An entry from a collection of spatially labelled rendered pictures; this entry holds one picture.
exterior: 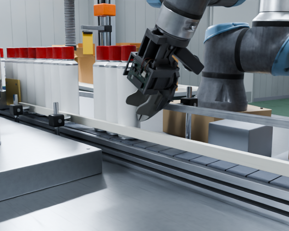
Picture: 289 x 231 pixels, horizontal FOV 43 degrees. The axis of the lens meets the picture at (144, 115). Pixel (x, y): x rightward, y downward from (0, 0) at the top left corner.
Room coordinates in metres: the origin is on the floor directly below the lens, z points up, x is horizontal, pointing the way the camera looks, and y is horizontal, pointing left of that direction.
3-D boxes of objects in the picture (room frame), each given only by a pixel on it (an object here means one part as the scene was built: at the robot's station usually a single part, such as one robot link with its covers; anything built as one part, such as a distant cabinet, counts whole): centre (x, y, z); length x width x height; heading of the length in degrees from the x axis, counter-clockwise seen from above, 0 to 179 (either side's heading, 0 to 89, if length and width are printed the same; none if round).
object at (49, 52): (1.07, 0.27, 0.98); 0.05 x 0.05 x 0.20
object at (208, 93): (1.02, -0.22, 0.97); 0.15 x 0.15 x 0.10
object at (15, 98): (1.06, 0.36, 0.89); 0.06 x 0.03 x 0.12; 133
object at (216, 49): (1.02, -0.23, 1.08); 0.13 x 0.12 x 0.14; 48
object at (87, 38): (0.95, 0.15, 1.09); 0.03 x 0.01 x 0.06; 133
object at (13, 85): (1.18, 0.43, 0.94); 0.10 x 0.01 x 0.09; 43
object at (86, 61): (3.50, 0.43, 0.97); 0.45 x 0.44 x 0.37; 126
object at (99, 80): (0.88, 0.10, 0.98); 0.05 x 0.05 x 0.20
